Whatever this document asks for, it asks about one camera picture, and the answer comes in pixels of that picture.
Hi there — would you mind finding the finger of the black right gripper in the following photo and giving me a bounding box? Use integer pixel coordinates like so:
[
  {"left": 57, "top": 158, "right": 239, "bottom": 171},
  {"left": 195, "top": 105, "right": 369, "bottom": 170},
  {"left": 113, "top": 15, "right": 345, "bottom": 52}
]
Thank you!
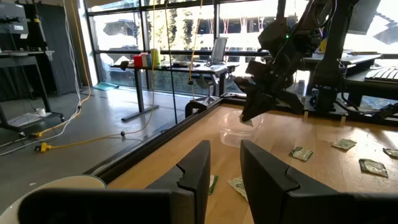
[
  {"left": 275, "top": 90, "right": 305, "bottom": 115},
  {"left": 233, "top": 76, "right": 277, "bottom": 123}
]

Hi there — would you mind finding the dark grey equipment box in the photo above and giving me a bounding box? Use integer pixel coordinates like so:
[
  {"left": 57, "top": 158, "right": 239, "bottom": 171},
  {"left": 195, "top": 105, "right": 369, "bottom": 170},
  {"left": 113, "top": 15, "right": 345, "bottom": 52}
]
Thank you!
[{"left": 0, "top": 2, "right": 29, "bottom": 35}]

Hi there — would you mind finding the black curtain panel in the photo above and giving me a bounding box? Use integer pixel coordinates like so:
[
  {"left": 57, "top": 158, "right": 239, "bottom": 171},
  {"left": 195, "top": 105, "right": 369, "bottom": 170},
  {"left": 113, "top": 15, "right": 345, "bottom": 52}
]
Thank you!
[{"left": 23, "top": 2, "right": 82, "bottom": 102}]

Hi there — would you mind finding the black aluminium table frame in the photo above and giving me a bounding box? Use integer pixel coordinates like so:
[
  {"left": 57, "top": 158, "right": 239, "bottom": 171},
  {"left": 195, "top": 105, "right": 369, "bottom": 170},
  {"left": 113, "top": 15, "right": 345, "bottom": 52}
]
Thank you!
[{"left": 83, "top": 93, "right": 398, "bottom": 185}]

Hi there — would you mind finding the dark desk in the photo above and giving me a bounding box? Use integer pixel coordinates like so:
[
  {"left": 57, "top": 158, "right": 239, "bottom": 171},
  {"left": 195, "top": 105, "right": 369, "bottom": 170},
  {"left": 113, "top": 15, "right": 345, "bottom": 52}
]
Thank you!
[{"left": 343, "top": 67, "right": 398, "bottom": 108}]

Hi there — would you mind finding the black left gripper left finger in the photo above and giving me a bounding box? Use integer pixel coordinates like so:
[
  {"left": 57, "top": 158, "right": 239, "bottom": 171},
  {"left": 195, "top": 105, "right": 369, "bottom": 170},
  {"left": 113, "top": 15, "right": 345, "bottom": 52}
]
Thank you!
[{"left": 17, "top": 139, "right": 211, "bottom": 224}]

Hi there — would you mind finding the black keyboard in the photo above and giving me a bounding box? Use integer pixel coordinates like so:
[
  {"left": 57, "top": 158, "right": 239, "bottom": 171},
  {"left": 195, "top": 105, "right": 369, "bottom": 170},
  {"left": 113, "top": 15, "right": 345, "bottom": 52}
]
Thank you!
[{"left": 364, "top": 66, "right": 398, "bottom": 83}]

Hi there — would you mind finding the black table clamp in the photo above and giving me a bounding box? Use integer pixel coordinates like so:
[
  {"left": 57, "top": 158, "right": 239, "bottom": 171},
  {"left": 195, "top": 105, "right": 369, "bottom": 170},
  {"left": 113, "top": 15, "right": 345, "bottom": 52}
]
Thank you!
[{"left": 185, "top": 100, "right": 208, "bottom": 118}]

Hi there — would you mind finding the clear plastic bin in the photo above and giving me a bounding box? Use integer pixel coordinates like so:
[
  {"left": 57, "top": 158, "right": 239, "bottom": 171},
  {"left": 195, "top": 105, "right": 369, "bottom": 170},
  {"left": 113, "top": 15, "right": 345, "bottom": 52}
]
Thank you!
[{"left": 218, "top": 110, "right": 264, "bottom": 149}]

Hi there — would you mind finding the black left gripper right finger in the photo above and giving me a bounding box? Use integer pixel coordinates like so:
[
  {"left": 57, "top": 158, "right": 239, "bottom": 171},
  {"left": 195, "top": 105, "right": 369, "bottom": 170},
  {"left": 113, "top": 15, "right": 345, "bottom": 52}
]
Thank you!
[{"left": 239, "top": 139, "right": 398, "bottom": 224}]

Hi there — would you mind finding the yellow extension cable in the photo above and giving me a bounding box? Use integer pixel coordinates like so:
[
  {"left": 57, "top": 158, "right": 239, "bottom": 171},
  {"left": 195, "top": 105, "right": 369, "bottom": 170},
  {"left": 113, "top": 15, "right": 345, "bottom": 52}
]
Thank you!
[
  {"left": 188, "top": 0, "right": 205, "bottom": 100},
  {"left": 34, "top": 0, "right": 156, "bottom": 154},
  {"left": 29, "top": 0, "right": 93, "bottom": 139}
]

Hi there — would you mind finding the black equipment cart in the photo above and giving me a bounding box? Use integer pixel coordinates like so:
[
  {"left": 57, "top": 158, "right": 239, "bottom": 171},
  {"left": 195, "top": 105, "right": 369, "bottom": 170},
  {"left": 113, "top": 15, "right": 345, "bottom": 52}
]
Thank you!
[{"left": 0, "top": 49, "right": 65, "bottom": 138}]

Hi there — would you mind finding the teal floor mat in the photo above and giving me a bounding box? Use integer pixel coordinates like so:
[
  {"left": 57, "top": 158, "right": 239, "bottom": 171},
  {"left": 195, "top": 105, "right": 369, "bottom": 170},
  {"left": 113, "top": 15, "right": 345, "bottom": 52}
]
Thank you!
[{"left": 92, "top": 82, "right": 120, "bottom": 91}]

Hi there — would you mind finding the black window frame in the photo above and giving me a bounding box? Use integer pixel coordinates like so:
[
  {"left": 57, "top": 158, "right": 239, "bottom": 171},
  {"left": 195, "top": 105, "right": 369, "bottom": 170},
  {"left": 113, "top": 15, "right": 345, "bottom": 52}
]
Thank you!
[{"left": 83, "top": 0, "right": 398, "bottom": 94}]

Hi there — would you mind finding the thin black pole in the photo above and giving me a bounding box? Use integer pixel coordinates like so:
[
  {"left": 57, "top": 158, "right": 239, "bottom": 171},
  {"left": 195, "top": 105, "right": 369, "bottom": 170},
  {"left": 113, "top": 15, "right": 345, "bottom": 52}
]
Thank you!
[{"left": 163, "top": 0, "right": 178, "bottom": 125}]

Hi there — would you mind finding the yellow green cylinder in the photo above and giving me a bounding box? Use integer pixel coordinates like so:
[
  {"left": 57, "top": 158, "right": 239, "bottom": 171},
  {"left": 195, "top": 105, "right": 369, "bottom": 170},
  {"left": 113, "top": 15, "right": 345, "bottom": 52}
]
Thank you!
[{"left": 150, "top": 48, "right": 162, "bottom": 67}]

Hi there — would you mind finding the desk with black legs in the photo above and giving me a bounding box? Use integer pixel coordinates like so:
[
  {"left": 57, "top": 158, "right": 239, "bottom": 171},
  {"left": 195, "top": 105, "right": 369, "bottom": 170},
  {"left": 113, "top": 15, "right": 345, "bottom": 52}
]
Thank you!
[{"left": 110, "top": 60, "right": 240, "bottom": 123}]

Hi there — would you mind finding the grey side table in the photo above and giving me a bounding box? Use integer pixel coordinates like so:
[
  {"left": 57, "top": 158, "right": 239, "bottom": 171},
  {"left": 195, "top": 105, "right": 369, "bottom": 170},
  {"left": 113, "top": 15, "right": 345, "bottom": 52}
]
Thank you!
[{"left": 303, "top": 52, "right": 384, "bottom": 77}]

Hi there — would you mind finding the grey office chair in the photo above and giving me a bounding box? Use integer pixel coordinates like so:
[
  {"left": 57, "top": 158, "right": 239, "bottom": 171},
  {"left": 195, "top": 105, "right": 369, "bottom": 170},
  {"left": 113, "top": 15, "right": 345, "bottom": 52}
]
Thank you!
[{"left": 188, "top": 36, "right": 231, "bottom": 105}]

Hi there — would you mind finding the white plastic bowl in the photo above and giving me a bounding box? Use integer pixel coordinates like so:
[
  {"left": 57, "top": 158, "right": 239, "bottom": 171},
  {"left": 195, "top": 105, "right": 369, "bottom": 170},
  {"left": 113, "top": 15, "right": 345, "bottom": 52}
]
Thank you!
[{"left": 0, "top": 174, "right": 108, "bottom": 224}]

